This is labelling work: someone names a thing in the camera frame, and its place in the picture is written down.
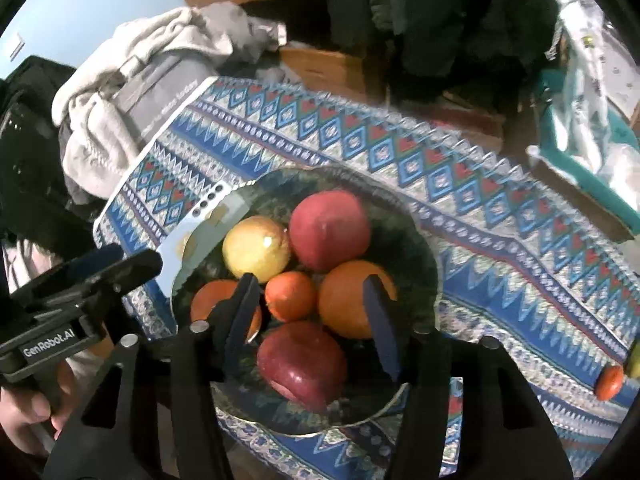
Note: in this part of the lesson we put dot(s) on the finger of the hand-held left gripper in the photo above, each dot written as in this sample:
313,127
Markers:
95,262
135,270

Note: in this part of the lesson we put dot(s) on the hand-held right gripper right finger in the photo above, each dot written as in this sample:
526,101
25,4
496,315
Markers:
381,322

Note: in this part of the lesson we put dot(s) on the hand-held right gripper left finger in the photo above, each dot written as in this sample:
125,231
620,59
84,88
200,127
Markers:
247,305

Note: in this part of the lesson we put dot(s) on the small tangerine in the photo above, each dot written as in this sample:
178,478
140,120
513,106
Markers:
610,383
210,297
290,297

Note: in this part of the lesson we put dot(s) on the large orange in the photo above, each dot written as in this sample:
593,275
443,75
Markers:
345,300

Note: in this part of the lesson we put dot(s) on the yellow apple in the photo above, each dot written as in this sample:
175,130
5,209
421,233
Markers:
255,250

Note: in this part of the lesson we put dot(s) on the red apple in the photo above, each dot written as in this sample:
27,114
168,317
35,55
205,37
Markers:
300,360
327,230

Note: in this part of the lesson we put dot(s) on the dark green glass plate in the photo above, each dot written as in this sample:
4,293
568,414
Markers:
400,240

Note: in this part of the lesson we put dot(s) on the person's left hand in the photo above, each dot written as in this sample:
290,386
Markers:
25,420

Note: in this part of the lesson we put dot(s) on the black bag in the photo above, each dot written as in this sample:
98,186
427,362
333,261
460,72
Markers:
30,160

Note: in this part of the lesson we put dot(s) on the blue patterned tablecloth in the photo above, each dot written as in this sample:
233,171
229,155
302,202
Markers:
500,240

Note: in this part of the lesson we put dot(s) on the grey bag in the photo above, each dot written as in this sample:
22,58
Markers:
160,95

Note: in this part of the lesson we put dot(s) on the teal tray with plastic bags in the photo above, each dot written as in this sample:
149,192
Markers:
575,170

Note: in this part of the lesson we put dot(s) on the yellow-green apple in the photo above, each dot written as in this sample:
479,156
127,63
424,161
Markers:
635,360

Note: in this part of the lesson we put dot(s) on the dark hanging jackets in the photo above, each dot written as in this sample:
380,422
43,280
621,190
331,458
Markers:
450,20

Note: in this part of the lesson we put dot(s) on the clear plastic bag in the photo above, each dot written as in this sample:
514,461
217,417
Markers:
595,75

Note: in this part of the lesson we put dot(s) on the white wall switch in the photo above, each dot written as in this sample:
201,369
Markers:
16,46

